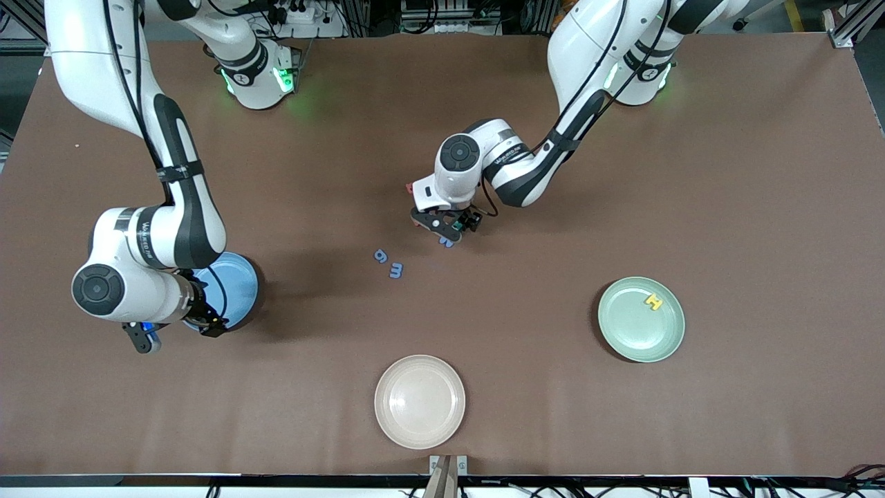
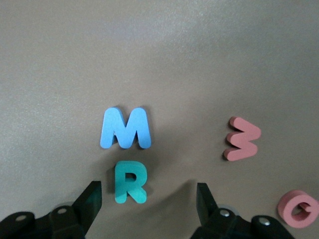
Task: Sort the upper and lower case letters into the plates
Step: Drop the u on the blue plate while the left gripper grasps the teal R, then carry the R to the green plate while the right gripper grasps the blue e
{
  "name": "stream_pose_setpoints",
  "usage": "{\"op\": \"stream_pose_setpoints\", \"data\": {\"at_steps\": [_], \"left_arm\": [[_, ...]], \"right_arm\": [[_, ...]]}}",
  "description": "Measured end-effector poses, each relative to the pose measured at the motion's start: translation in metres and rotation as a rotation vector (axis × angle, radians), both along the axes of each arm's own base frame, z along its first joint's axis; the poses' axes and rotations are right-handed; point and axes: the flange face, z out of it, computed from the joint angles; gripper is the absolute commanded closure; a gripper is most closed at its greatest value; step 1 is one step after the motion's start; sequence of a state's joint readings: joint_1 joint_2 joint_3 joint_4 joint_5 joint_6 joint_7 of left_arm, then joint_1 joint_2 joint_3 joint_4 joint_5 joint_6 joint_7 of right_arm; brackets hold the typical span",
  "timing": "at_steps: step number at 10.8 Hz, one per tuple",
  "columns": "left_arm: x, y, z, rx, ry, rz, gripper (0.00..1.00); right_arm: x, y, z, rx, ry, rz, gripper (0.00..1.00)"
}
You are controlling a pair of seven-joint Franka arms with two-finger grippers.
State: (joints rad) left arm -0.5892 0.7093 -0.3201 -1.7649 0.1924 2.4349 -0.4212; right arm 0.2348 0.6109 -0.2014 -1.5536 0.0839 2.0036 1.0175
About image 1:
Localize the aluminium frame profile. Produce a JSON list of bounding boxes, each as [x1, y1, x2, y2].
[[828, 0, 885, 49]]

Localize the green plate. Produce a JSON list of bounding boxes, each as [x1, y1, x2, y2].
[[598, 277, 686, 363]]

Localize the beige plate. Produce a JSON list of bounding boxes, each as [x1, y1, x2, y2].
[[374, 355, 466, 450]]

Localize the blue plate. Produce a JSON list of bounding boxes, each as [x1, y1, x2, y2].
[[183, 252, 259, 333]]

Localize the black floor cables bundle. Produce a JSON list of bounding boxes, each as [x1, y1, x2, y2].
[[398, 474, 885, 498]]

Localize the metal table edge bracket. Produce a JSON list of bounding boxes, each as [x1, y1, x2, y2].
[[429, 454, 469, 477]]

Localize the white power strip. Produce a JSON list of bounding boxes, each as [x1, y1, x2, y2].
[[266, 0, 348, 39]]

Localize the metal equipment rack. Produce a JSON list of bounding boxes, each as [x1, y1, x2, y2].
[[400, 0, 503, 35]]

